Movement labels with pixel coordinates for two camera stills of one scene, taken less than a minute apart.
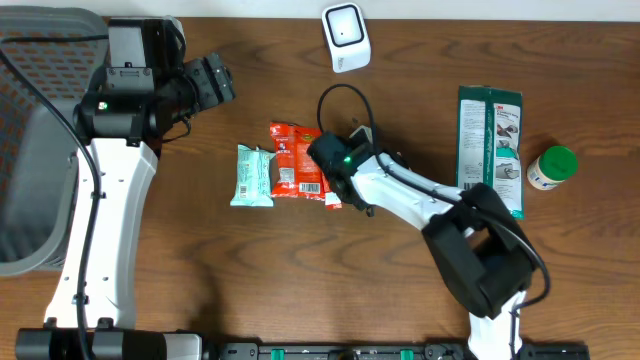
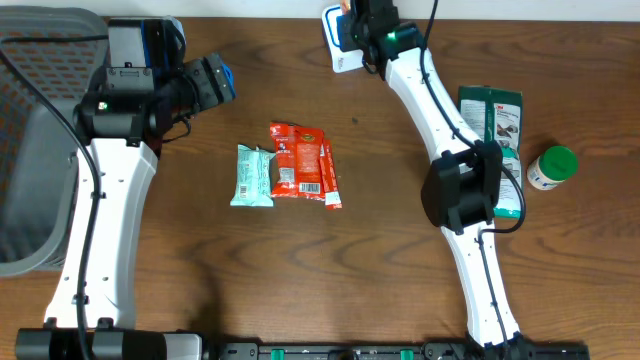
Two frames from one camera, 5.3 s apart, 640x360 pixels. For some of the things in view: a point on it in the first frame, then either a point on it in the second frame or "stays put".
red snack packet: x=295 y=173 stays put
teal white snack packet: x=253 y=177 stays put
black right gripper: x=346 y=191 → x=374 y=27
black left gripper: x=216 y=81 stays put
